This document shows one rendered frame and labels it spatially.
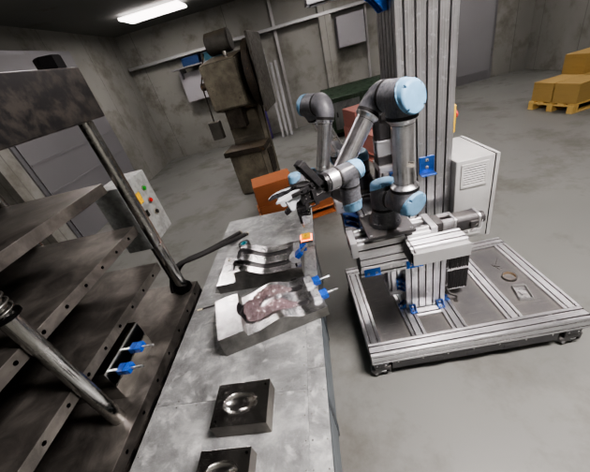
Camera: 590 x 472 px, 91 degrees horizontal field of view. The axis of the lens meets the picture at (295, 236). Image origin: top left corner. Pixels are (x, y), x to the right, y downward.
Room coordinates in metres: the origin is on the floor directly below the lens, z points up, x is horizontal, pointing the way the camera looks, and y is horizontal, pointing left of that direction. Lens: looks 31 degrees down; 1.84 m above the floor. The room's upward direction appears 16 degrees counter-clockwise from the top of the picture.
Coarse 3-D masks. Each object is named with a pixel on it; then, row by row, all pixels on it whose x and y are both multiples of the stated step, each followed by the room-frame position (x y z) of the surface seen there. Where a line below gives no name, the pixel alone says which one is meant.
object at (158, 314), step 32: (160, 288) 1.55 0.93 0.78; (192, 288) 1.45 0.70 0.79; (128, 320) 1.32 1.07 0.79; (160, 320) 1.24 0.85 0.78; (160, 352) 1.01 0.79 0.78; (96, 416) 0.77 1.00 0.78; (128, 416) 0.73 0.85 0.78; (64, 448) 0.67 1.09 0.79; (96, 448) 0.64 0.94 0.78; (128, 448) 0.62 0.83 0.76
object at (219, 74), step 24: (216, 48) 5.13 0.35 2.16; (240, 48) 4.75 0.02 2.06; (216, 72) 4.72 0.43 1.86; (240, 72) 4.73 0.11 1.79; (264, 72) 5.04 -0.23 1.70; (216, 96) 4.76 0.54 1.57; (240, 96) 4.68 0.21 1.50; (264, 96) 4.62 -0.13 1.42; (240, 120) 4.75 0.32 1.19; (264, 120) 5.32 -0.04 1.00; (240, 144) 5.07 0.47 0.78; (264, 144) 4.63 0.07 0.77; (240, 168) 4.73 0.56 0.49; (264, 168) 4.63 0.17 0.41
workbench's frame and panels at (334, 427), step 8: (320, 272) 2.04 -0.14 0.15; (320, 280) 1.87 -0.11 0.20; (320, 288) 1.70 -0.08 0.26; (328, 336) 1.40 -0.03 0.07; (328, 344) 1.30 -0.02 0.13; (328, 352) 1.20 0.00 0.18; (328, 360) 1.11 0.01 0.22; (328, 368) 1.03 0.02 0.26; (328, 376) 0.96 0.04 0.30; (328, 384) 0.90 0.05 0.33; (328, 392) 0.61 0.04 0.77; (328, 400) 0.57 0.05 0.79; (336, 424) 0.79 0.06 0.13; (336, 432) 0.74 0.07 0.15; (336, 440) 0.69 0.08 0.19; (336, 448) 0.65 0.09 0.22; (336, 456) 0.60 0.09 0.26; (336, 464) 0.56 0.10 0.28
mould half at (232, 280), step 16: (256, 256) 1.42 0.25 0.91; (272, 256) 1.42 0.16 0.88; (288, 256) 1.36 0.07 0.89; (224, 272) 1.43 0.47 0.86; (240, 272) 1.28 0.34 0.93; (256, 272) 1.28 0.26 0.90; (272, 272) 1.27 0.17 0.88; (288, 272) 1.24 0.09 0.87; (304, 272) 1.29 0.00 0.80; (224, 288) 1.30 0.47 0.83; (240, 288) 1.29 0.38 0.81
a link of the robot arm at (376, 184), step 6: (378, 180) 1.22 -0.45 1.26; (384, 180) 1.19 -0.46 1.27; (390, 180) 1.17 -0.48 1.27; (372, 186) 1.19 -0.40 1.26; (378, 186) 1.16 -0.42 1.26; (384, 186) 1.14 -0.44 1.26; (390, 186) 1.14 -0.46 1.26; (372, 192) 1.19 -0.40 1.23; (378, 192) 1.16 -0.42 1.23; (384, 192) 1.13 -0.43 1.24; (372, 198) 1.19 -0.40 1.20; (378, 198) 1.15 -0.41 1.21; (384, 198) 1.12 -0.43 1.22; (372, 204) 1.20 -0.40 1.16; (378, 204) 1.16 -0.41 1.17; (384, 204) 1.12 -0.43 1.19; (378, 210) 1.16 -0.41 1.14; (384, 210) 1.15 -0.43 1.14
